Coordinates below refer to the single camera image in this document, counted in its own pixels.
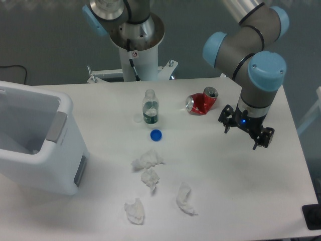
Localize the white plastic trash bin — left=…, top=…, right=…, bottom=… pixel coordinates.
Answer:
left=1, top=81, right=89, bottom=195

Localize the blue bottle cap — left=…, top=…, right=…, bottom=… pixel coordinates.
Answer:
left=150, top=129, right=163, bottom=142

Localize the clear plastic bottle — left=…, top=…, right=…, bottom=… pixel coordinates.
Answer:
left=142, top=89, right=158, bottom=124

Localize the crumpled paper ball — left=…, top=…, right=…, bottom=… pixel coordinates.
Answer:
left=141, top=168, right=159, bottom=192
left=131, top=149, right=164, bottom=171

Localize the lower left paper ball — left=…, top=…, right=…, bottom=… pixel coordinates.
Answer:
left=124, top=198, right=145, bottom=225

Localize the crushed red soda can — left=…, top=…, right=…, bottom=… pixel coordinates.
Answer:
left=186, top=86, right=219, bottom=115

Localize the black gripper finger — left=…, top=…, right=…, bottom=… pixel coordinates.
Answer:
left=218, top=105, right=236, bottom=134
left=252, top=127, right=275, bottom=150

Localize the black cable on floor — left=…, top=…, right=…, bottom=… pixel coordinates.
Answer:
left=0, top=65, right=28, bottom=83

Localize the lower right paper ball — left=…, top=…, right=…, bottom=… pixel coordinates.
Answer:
left=176, top=182, right=198, bottom=216

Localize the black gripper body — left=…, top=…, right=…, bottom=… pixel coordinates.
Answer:
left=235, top=103, right=265, bottom=140

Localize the black device at table edge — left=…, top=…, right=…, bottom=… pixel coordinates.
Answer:
left=302, top=204, right=320, bottom=230

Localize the white frame at right edge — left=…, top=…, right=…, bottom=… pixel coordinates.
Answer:
left=296, top=86, right=320, bottom=136

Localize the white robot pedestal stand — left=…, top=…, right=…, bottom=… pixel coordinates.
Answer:
left=86, top=12, right=179, bottom=84

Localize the upper crumpled paper ball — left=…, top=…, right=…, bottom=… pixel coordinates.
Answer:
left=131, top=149, right=164, bottom=171

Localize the middle crumpled paper ball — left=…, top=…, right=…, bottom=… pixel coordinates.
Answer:
left=141, top=168, right=159, bottom=192

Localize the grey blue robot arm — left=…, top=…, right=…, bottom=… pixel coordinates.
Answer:
left=82, top=1, right=289, bottom=148

